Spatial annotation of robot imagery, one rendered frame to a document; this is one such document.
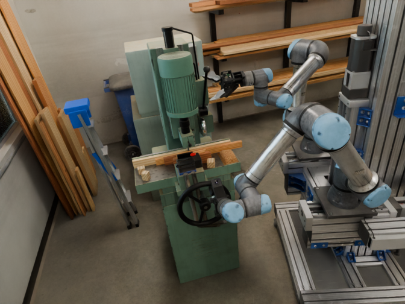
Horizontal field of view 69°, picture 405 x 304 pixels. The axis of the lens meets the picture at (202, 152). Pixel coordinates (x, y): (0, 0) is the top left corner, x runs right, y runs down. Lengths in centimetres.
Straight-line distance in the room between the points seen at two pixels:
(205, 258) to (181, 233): 31
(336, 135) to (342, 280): 117
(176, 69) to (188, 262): 127
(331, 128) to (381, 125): 58
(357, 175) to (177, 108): 88
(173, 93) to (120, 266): 148
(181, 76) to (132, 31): 235
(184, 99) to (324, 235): 99
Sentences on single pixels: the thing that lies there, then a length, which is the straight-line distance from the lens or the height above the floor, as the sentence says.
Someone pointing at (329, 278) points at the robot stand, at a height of 21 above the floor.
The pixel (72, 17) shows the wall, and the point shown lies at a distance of 380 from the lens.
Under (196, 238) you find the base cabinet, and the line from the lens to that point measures 195.
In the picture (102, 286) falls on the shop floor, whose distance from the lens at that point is 243.
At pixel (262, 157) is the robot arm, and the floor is 117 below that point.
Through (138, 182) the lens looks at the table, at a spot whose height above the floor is 90.
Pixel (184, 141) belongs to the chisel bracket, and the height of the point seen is 104.
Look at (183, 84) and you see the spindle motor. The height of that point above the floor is 138.
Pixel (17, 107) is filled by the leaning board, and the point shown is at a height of 112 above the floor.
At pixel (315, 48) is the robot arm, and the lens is 175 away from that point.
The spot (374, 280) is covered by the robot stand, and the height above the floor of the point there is 21.
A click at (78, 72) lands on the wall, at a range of 389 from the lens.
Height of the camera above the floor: 182
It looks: 31 degrees down
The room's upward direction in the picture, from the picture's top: 7 degrees counter-clockwise
